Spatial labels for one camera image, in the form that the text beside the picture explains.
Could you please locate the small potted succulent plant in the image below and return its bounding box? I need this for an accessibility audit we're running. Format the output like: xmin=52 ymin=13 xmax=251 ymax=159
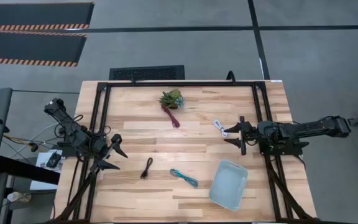
xmin=158 ymin=88 xmax=186 ymax=110

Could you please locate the white paper sheet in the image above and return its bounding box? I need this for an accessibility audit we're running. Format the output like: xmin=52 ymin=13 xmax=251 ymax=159
xmin=35 ymin=149 xmax=64 ymax=171

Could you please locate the red USB-C cable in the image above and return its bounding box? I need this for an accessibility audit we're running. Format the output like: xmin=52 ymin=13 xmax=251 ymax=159
xmin=161 ymin=106 xmax=181 ymax=129

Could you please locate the black perforated floor mat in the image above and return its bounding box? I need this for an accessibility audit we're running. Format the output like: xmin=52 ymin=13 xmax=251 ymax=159
xmin=109 ymin=64 xmax=186 ymax=81

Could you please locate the black USB-C cable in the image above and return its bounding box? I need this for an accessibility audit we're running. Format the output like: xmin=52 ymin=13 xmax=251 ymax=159
xmin=139 ymin=157 xmax=154 ymax=180

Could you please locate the black cable loop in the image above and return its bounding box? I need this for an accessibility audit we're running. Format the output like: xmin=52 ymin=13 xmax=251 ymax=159
xmin=226 ymin=70 xmax=237 ymax=85

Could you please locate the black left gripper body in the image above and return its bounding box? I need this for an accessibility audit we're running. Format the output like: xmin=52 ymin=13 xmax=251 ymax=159
xmin=87 ymin=136 xmax=115 ymax=172

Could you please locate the black hazard-striped floor mat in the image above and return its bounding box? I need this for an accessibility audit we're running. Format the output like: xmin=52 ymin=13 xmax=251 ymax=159
xmin=0 ymin=1 xmax=95 ymax=32
xmin=0 ymin=30 xmax=88 ymax=68

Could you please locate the white USB-C cable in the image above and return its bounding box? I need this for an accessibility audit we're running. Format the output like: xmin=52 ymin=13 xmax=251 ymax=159
xmin=213 ymin=119 xmax=229 ymax=139

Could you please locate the black metal table frame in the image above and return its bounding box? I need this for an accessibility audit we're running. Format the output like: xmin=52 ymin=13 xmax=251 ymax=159
xmin=53 ymin=80 xmax=317 ymax=223

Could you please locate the teal USB-C cable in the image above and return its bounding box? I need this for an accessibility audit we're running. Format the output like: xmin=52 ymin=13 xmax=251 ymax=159
xmin=169 ymin=168 xmax=200 ymax=189

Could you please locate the black handheld controller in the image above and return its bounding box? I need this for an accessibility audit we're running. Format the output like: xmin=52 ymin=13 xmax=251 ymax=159
xmin=45 ymin=151 xmax=63 ymax=169

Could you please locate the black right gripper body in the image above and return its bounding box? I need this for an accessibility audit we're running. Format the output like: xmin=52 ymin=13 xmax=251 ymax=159
xmin=239 ymin=116 xmax=261 ymax=156

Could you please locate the grey plastic bin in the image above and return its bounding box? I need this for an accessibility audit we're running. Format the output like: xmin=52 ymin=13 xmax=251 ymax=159
xmin=208 ymin=159 xmax=249 ymax=212

